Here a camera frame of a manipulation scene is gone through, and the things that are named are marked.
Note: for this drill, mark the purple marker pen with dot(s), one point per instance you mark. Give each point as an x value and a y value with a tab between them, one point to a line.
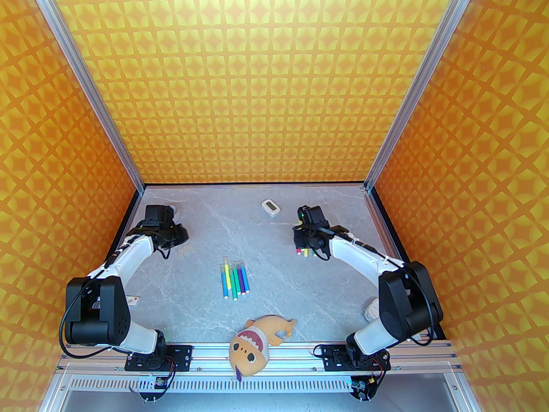
242	278

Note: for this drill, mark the white tape roll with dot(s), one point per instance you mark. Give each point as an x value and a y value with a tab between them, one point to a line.
171	205

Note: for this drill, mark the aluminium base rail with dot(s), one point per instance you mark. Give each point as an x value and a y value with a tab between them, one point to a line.
210	354

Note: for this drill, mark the aluminium frame post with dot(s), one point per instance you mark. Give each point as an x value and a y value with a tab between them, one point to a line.
420	80
89	84

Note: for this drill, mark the small controller board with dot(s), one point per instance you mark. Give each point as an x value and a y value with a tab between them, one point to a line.
358	385
159	383

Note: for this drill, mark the black table edge strip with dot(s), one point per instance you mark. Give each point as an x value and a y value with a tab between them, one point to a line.
384	217
253	183
128	217

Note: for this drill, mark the black bracket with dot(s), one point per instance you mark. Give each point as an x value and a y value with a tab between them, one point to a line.
150	395
364	395

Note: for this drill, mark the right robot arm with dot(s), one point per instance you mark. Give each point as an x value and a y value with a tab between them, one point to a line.
407	303

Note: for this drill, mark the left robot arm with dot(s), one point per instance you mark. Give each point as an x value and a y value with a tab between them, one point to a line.
96	316

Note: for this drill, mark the orange shark plush toy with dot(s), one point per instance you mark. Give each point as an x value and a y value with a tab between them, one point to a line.
251	346

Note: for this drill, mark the white plastic device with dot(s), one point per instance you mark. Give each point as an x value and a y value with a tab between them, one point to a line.
371	308

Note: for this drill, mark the white digital timer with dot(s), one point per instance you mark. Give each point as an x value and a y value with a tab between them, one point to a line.
270	207

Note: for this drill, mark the grey metal panel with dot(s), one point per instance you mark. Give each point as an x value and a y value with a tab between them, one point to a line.
257	403

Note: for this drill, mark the light blue marker pen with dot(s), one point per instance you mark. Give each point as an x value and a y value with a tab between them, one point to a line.
224	282

